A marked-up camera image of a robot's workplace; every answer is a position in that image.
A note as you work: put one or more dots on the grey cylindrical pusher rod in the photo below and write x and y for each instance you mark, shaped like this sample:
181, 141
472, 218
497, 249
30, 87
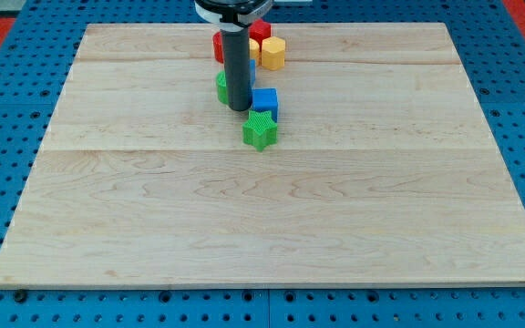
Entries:
236, 54

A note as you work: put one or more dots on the black white robot end flange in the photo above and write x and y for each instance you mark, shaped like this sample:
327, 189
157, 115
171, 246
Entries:
232, 15

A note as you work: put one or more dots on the green star block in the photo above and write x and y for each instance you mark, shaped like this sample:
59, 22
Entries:
259, 130

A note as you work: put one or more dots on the green circle block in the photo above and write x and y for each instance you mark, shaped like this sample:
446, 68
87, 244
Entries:
221, 87

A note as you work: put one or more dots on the yellow block behind rod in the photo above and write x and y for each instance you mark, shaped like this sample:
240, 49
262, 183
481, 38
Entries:
254, 51

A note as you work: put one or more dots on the red round block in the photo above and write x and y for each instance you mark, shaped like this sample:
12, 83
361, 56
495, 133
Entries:
217, 47

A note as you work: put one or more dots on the red block behind rod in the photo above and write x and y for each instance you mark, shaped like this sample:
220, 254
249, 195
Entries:
260, 30

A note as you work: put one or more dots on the blue block behind rod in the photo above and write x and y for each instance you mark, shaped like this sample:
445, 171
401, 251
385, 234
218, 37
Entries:
253, 65

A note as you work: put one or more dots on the yellow hexagon block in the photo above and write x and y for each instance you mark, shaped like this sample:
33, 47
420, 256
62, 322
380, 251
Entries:
273, 53

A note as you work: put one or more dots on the blue cube block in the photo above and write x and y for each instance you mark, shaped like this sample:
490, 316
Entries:
266, 99

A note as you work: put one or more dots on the light wooden board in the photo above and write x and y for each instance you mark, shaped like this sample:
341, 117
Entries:
385, 173

